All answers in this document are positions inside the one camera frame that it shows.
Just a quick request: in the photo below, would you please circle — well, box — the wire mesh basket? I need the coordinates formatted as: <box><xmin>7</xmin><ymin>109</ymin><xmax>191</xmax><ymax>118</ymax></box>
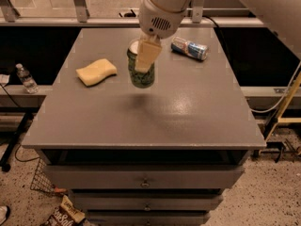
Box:
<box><xmin>30</xmin><ymin>159</ymin><xmax>55</xmax><ymax>195</ymax></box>

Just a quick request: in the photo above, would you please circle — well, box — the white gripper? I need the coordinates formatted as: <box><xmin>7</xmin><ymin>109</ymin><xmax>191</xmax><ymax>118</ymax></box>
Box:
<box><xmin>135</xmin><ymin>0</ymin><xmax>185</xmax><ymax>73</ymax></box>

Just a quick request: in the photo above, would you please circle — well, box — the grey drawer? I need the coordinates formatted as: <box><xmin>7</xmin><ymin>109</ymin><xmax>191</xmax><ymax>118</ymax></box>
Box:
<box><xmin>70</xmin><ymin>191</ymin><xmax>223</xmax><ymax>211</ymax></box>
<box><xmin>86</xmin><ymin>211</ymin><xmax>210</xmax><ymax>226</ymax></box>
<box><xmin>44</xmin><ymin>165</ymin><xmax>244</xmax><ymax>189</ymax></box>

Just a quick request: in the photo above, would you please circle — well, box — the grey drawer cabinet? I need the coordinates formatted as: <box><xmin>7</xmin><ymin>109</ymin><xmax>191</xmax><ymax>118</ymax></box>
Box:
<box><xmin>21</xmin><ymin>27</ymin><xmax>267</xmax><ymax>226</ymax></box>

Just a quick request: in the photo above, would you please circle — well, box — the bottom grey drawer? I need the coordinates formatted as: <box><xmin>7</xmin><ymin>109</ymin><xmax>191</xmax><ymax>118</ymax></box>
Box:
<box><xmin>86</xmin><ymin>211</ymin><xmax>210</xmax><ymax>226</ymax></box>

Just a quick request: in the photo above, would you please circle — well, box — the clear plastic water bottle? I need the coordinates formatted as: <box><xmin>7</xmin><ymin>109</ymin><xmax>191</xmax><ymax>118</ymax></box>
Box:
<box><xmin>16</xmin><ymin>63</ymin><xmax>39</xmax><ymax>94</ymax></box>

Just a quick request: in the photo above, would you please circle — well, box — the middle grey drawer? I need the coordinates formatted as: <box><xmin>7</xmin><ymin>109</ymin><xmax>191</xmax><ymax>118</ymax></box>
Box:
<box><xmin>70</xmin><ymin>191</ymin><xmax>223</xmax><ymax>211</ymax></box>

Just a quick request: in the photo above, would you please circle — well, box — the brown snack bag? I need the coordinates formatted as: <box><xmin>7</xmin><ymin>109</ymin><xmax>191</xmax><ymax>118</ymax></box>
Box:
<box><xmin>40</xmin><ymin>195</ymin><xmax>86</xmax><ymax>226</ymax></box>

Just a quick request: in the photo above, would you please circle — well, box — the white shoe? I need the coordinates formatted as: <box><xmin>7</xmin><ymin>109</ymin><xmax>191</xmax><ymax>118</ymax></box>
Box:
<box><xmin>0</xmin><ymin>205</ymin><xmax>10</xmax><ymax>225</ymax></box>

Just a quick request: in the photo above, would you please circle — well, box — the blue silver energy drink can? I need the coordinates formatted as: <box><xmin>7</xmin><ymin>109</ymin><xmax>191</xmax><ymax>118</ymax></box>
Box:
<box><xmin>171</xmin><ymin>37</ymin><xmax>209</xmax><ymax>61</ymax></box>

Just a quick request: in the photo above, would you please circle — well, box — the top grey drawer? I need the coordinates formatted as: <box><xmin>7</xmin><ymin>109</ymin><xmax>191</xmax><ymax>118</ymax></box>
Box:
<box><xmin>44</xmin><ymin>165</ymin><xmax>244</xmax><ymax>189</ymax></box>

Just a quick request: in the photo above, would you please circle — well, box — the green soda can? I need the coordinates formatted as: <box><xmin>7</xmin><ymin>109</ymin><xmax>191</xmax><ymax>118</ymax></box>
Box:
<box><xmin>127</xmin><ymin>39</ymin><xmax>155</xmax><ymax>89</ymax></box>

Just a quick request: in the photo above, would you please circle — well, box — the metal railing frame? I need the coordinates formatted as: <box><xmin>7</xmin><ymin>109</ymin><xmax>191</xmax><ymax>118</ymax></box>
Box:
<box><xmin>1</xmin><ymin>0</ymin><xmax>265</xmax><ymax>27</ymax></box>

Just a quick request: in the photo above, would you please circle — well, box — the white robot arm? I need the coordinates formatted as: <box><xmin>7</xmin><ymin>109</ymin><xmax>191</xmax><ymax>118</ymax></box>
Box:
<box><xmin>138</xmin><ymin>0</ymin><xmax>301</xmax><ymax>58</ymax></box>

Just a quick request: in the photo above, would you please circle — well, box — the yellow stand frame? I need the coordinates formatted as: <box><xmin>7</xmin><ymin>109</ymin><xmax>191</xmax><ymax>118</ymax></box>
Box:
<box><xmin>263</xmin><ymin>73</ymin><xmax>301</xmax><ymax>141</ymax></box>

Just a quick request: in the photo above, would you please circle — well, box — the yellow sponge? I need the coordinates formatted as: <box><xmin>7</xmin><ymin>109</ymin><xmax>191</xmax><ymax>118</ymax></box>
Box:
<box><xmin>76</xmin><ymin>58</ymin><xmax>118</xmax><ymax>87</ymax></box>

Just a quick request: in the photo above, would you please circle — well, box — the black cable on floor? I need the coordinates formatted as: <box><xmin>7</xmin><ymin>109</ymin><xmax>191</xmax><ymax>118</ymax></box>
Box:
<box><xmin>14</xmin><ymin>144</ymin><xmax>40</xmax><ymax>164</ymax></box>

